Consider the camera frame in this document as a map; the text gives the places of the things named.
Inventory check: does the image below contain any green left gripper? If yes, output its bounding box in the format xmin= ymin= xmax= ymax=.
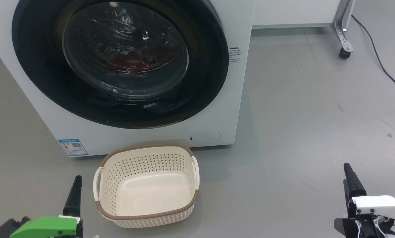
xmin=11 ymin=175 xmax=84 ymax=238

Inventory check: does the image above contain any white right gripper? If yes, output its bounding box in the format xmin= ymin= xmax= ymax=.
xmin=344 ymin=163 xmax=395 ymax=238

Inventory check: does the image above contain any washing machine glass door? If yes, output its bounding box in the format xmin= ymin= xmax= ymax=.
xmin=12 ymin=0 xmax=230 ymax=129

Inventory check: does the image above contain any red sports jersey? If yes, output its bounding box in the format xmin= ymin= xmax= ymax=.
xmin=107 ymin=52 xmax=167 ymax=75

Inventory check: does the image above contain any cream perforated laundry basket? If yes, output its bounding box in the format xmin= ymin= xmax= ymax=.
xmin=93 ymin=143 xmax=200 ymax=228

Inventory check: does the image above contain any white front-load washing machine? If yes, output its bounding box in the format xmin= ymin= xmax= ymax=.
xmin=0 ymin=0 xmax=256 ymax=158

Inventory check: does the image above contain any blue energy label sticker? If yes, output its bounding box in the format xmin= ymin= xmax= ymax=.
xmin=58 ymin=139 xmax=89 ymax=157

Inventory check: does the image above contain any grey metal leg with caster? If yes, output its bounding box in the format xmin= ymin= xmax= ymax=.
xmin=331 ymin=0 xmax=355 ymax=59

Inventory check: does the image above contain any white partition panel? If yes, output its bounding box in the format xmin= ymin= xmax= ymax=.
xmin=252 ymin=0 xmax=342 ymax=29

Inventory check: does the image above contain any black floor cable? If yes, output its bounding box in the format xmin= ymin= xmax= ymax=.
xmin=351 ymin=15 xmax=395 ymax=98

